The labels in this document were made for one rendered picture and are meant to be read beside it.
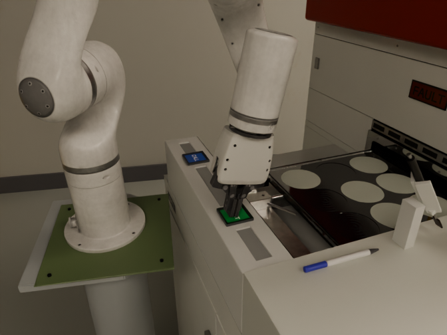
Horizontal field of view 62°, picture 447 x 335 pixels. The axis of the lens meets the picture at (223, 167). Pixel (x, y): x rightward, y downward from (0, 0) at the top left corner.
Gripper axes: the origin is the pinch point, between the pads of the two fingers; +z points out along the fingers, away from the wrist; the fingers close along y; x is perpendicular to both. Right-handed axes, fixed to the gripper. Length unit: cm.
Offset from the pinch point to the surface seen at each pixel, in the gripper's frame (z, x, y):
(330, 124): -2, -50, -59
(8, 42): 11, -203, 59
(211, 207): 3.3, -4.5, 2.2
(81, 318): 105, -76, 20
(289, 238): 7.9, 1.5, -14.3
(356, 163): -0.8, -18.7, -45.8
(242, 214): 1.9, 0.7, -2.2
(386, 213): 1.1, 3.5, -36.7
